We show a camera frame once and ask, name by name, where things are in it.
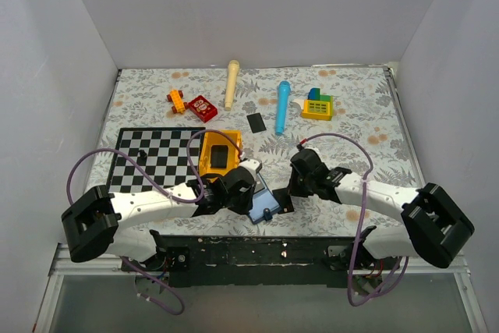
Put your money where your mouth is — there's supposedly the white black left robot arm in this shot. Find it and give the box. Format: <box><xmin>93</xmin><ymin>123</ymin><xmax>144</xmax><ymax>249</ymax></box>
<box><xmin>62</xmin><ymin>159</ymin><xmax>261</xmax><ymax>271</ymax></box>

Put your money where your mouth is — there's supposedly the blue leather card holder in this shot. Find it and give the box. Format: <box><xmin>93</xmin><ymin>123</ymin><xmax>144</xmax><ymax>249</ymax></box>
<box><xmin>248</xmin><ymin>186</ymin><xmax>281</xmax><ymax>225</ymax></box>

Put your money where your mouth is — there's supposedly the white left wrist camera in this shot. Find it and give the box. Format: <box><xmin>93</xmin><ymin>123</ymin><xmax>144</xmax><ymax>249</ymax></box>
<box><xmin>239</xmin><ymin>158</ymin><xmax>262</xmax><ymax>178</ymax></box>

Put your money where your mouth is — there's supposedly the yellow green toy brick house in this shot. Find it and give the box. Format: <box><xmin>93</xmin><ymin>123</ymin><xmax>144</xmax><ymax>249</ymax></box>
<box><xmin>292</xmin><ymin>88</ymin><xmax>334</xmax><ymax>121</ymax></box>

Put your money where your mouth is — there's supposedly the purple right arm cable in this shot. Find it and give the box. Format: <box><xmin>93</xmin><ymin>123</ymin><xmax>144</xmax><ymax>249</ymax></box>
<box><xmin>298</xmin><ymin>133</ymin><xmax>409</xmax><ymax>307</ymax></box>

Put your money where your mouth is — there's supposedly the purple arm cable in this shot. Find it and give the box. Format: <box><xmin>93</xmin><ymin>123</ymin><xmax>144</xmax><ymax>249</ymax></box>
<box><xmin>298</xmin><ymin>133</ymin><xmax>409</xmax><ymax>307</ymax></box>
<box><xmin>65</xmin><ymin>129</ymin><xmax>245</xmax><ymax>315</ymax></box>

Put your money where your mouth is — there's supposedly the cream toy microphone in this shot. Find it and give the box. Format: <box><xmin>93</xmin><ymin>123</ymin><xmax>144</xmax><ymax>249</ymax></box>
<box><xmin>224</xmin><ymin>60</ymin><xmax>239</xmax><ymax>111</ymax></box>

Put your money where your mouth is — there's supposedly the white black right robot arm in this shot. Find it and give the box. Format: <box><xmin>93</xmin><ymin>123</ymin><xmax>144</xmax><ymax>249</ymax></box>
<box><xmin>288</xmin><ymin>148</ymin><xmax>475</xmax><ymax>269</ymax></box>

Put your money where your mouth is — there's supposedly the red owl toy block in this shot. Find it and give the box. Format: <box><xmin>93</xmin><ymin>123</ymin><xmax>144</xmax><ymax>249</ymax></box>
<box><xmin>188</xmin><ymin>95</ymin><xmax>218</xmax><ymax>123</ymax></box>

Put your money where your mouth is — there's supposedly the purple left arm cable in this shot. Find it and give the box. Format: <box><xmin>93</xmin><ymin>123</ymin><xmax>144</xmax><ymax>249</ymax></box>
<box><xmin>65</xmin><ymin>129</ymin><xmax>245</xmax><ymax>315</ymax></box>

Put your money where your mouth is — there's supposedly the black VIP card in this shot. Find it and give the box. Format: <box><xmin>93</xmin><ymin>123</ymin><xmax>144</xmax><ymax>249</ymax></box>
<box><xmin>272</xmin><ymin>187</ymin><xmax>295</xmax><ymax>214</ymax></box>

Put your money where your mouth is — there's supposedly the yellow toy brick car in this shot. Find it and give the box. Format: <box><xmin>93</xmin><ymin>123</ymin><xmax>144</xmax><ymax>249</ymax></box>
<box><xmin>167</xmin><ymin>90</ymin><xmax>187</xmax><ymax>114</ymax></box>

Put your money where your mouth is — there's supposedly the black credit card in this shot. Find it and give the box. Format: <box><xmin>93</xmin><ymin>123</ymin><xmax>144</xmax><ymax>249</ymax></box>
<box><xmin>247</xmin><ymin>113</ymin><xmax>267</xmax><ymax>133</ymax></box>

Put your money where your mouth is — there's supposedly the black silver chessboard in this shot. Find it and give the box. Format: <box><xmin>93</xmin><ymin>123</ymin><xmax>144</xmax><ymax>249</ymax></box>
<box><xmin>107</xmin><ymin>127</ymin><xmax>202</xmax><ymax>193</ymax></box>

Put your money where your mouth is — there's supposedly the blue toy microphone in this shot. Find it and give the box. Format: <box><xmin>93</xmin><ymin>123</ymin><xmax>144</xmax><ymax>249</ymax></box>
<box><xmin>274</xmin><ymin>81</ymin><xmax>291</xmax><ymax>136</ymax></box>

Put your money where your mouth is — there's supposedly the black card in bin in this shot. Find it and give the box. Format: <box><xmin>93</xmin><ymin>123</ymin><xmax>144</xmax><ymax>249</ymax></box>
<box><xmin>210</xmin><ymin>145</ymin><xmax>228</xmax><ymax>169</ymax></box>

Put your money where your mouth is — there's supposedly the yellow plastic bin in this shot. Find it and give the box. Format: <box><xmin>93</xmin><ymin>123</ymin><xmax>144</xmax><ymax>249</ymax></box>
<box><xmin>198</xmin><ymin>129</ymin><xmax>242</xmax><ymax>180</ymax></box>

